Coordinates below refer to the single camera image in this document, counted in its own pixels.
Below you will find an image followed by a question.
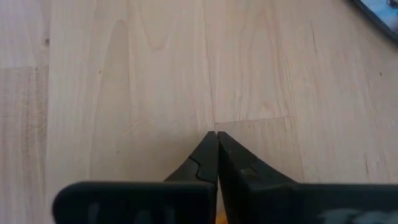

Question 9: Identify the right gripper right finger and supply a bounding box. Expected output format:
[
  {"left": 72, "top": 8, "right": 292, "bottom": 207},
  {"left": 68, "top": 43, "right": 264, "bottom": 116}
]
[{"left": 217, "top": 131, "right": 398, "bottom": 224}]

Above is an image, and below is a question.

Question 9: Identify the dark blue tea bag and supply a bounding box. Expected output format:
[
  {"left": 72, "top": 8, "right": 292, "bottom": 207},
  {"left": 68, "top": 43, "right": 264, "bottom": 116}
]
[{"left": 350, "top": 0, "right": 398, "bottom": 44}]

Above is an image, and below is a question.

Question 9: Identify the white and orange tea bag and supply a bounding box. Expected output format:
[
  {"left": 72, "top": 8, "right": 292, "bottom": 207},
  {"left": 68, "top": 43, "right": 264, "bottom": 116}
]
[{"left": 215, "top": 212, "right": 230, "bottom": 224}]

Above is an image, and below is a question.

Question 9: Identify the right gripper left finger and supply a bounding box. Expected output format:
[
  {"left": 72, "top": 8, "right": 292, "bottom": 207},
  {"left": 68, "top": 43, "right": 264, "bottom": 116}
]
[{"left": 51, "top": 130, "right": 219, "bottom": 224}]

